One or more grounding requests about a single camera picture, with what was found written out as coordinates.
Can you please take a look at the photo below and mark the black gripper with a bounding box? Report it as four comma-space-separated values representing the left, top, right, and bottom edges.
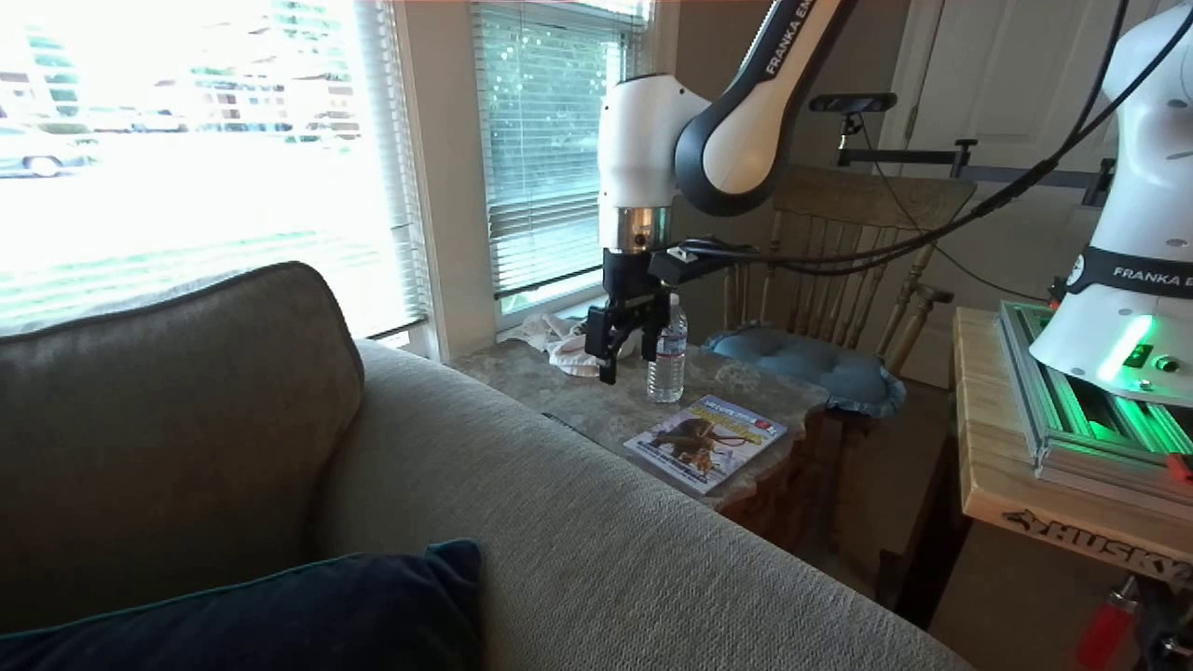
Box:
582, 244, 677, 388

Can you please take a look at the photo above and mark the clear plastic water bottle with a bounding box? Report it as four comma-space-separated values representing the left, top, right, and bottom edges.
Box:
644, 292, 694, 405

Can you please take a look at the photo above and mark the crumpled clear plastic wrapper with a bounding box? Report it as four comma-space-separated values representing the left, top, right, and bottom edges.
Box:
513, 308, 628, 380

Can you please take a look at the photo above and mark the stone top side table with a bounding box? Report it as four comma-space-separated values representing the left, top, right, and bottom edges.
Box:
453, 333, 835, 552

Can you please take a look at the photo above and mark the magazine with animal cover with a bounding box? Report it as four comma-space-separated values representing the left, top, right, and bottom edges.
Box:
624, 390, 789, 499

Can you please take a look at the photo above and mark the blue chair seat cushion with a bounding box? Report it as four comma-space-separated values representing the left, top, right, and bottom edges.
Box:
702, 323, 911, 420

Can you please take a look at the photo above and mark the grey fabric sofa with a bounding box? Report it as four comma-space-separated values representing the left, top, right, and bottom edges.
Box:
307, 338, 978, 671

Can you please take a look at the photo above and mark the wooden spindle chair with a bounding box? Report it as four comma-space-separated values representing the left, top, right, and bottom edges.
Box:
717, 160, 981, 564

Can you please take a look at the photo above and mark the narrow window with blinds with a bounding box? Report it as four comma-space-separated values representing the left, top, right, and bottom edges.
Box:
470, 0, 651, 316

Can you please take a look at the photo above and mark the wooden Husky workbench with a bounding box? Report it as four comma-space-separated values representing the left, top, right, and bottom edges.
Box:
951, 304, 1193, 587

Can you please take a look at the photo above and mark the navy blue throw pillow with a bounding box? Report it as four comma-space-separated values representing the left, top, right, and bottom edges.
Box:
0, 536, 487, 671

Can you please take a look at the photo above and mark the grey sofa back cushion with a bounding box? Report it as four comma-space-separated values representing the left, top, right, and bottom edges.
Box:
0, 257, 371, 636

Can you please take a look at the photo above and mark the white panel door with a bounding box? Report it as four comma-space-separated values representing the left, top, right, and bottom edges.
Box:
875, 0, 1177, 175

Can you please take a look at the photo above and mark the large window with blinds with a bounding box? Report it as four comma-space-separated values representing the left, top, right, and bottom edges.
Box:
0, 0, 435, 350

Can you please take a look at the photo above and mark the red clamp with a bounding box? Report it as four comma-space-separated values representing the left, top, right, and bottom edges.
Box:
1071, 574, 1147, 671

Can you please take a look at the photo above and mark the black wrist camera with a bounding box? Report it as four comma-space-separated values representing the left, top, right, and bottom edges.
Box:
650, 239, 731, 287

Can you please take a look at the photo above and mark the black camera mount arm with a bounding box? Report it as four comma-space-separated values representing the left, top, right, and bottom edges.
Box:
833, 111, 1117, 208

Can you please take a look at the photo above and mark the black exterior camera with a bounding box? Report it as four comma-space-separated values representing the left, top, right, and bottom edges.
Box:
810, 88, 899, 118

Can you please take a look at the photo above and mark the thin black camera cable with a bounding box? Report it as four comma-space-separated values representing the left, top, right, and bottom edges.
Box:
866, 130, 1060, 308

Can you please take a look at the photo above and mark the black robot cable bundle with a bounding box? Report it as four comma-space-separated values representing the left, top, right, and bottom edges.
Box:
674, 0, 1193, 279

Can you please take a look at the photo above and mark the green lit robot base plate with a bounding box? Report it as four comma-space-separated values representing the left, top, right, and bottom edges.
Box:
998, 298, 1193, 484

